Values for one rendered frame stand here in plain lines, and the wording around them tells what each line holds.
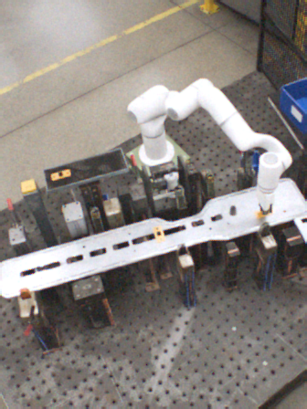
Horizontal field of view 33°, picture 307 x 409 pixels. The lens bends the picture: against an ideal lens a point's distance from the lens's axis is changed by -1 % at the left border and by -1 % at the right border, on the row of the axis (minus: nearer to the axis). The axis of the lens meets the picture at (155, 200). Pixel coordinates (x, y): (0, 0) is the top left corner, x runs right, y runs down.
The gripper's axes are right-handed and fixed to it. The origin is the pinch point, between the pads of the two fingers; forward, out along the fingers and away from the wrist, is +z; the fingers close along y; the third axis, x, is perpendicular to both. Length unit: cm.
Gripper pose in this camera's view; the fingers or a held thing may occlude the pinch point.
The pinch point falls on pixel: (264, 208)
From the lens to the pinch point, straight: 227.5
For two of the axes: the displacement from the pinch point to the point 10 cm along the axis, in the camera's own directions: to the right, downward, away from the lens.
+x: 9.6, -2.7, 1.1
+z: 0.9, 6.2, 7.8
